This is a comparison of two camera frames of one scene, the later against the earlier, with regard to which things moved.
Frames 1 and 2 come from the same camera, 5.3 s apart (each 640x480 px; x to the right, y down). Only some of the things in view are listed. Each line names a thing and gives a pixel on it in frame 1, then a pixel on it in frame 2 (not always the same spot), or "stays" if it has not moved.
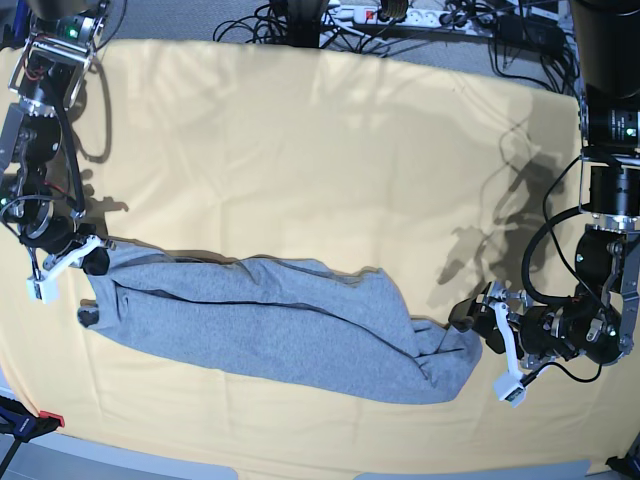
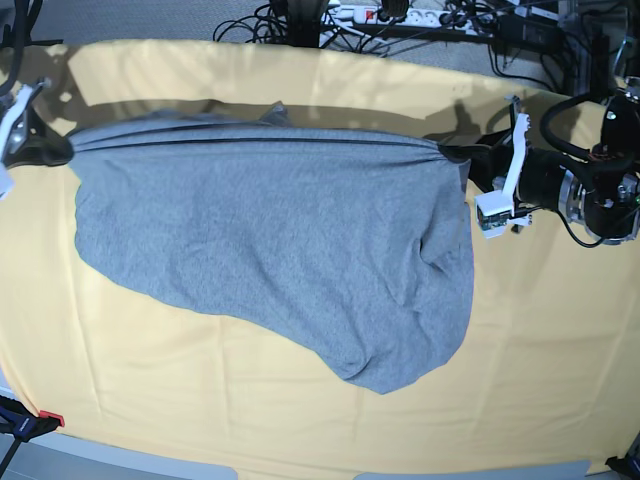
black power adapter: x=532 y=31 stays
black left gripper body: x=66 y=231 → x=33 y=141
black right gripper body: x=545 y=332 → x=541 y=177
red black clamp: x=24 y=425 stays
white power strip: x=446 y=21 stays
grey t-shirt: x=328 y=326 → x=356 y=241
